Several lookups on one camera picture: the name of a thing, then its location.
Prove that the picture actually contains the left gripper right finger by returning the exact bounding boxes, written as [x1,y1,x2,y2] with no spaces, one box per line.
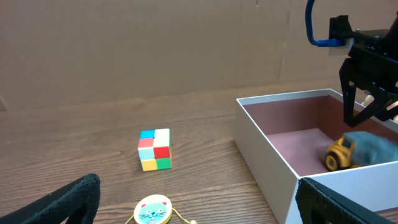
[295,177,394,224]

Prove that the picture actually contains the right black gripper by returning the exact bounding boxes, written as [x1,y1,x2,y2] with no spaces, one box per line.
[329,15,397,127]

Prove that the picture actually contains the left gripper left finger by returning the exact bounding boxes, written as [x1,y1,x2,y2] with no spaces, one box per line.
[1,174,101,224]

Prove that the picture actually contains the yellow grey toy truck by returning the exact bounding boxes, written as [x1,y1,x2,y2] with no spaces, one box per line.
[324,131,397,172]

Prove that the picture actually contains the wooden cat rattle drum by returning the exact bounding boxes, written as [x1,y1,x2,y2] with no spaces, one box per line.
[125,194,198,224]

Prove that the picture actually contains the colourful puzzle cube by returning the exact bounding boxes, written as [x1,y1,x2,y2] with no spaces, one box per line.
[137,128,172,172]

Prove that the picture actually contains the cream plush pig toy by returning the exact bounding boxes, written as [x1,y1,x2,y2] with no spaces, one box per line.
[361,95,397,122]

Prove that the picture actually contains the white box with pink interior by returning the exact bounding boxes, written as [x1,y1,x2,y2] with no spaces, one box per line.
[235,88,397,223]

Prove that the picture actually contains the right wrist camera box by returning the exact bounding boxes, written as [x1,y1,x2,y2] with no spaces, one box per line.
[328,38,354,56]

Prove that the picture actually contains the right blue cable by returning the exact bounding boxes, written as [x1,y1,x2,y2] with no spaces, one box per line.
[304,0,346,48]

